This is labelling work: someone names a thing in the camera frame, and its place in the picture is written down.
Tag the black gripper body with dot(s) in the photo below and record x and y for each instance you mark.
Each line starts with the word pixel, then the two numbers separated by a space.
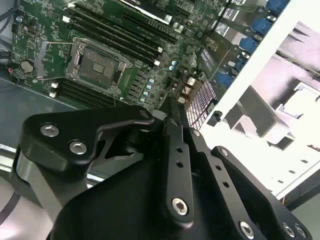
pixel 120 212

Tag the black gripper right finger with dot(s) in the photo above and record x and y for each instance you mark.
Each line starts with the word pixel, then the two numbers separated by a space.
pixel 232 205

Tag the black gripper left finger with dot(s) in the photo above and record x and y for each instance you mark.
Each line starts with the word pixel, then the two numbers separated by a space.
pixel 62 135

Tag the metal socket cover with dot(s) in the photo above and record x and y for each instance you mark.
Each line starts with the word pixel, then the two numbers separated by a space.
pixel 41 61

